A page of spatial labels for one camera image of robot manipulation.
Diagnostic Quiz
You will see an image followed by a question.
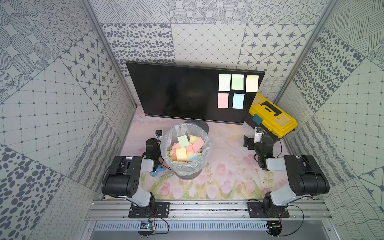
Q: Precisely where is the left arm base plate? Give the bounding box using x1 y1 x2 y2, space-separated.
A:
128 202 170 219

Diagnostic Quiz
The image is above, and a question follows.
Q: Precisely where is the light blue sticky note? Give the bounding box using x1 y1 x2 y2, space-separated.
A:
232 94 245 110

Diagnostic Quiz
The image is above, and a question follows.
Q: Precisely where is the pale yellow sticky note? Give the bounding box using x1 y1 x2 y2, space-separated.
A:
246 75 260 93

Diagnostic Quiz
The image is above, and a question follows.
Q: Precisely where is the black flat monitor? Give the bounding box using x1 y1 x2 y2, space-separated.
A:
126 61 265 125

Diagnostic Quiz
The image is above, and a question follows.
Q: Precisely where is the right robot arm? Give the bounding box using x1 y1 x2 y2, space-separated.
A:
243 134 330 214

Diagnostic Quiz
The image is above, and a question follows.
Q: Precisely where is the pale green sticky note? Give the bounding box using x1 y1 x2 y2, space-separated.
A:
219 74 232 92

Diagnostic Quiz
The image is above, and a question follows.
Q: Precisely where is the pink note in bin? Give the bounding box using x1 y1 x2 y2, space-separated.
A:
192 138 205 153

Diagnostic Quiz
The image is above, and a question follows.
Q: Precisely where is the left circuit board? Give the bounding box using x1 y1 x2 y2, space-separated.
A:
138 222 157 237

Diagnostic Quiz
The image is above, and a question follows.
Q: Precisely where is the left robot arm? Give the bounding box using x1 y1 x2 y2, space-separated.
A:
101 138 163 212

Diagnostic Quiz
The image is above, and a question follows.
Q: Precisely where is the blue note in bin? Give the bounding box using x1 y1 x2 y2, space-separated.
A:
187 153 201 162

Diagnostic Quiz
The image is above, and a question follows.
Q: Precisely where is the pink sticky note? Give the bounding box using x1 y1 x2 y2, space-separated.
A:
218 93 229 109

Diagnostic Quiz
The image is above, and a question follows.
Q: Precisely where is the yellow note in bin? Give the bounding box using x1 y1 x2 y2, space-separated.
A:
176 147 188 162

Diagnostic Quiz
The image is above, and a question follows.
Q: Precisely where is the yellow black toolbox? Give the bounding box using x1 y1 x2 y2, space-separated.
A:
245 93 298 142

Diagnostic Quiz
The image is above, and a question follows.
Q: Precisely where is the circuit board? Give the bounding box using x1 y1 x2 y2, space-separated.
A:
138 222 157 237
266 221 282 237

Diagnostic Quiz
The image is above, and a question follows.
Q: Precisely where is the grey mesh waste bin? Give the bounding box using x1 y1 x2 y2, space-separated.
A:
161 123 212 180

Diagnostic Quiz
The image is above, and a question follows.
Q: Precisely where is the green note in bin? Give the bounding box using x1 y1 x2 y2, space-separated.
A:
178 135 190 148

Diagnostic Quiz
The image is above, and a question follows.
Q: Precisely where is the aluminium mounting rail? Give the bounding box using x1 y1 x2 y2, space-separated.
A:
85 200 332 221

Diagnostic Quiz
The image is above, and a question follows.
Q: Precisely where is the blue plastic tool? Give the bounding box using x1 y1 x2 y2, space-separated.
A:
150 166 166 177

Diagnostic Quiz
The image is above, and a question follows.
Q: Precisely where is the right circuit board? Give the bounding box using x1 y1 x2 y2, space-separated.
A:
266 221 282 237

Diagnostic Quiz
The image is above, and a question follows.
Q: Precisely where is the round grey monitor base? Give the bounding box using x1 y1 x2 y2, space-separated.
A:
185 120 209 134

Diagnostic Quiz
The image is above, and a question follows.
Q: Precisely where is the clear plastic bin liner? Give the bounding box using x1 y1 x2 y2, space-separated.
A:
160 123 212 179

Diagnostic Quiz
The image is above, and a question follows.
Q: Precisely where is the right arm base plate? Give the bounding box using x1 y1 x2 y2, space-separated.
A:
247 201 290 219

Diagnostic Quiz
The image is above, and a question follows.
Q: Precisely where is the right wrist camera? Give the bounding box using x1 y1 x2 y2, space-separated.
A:
254 127 264 143

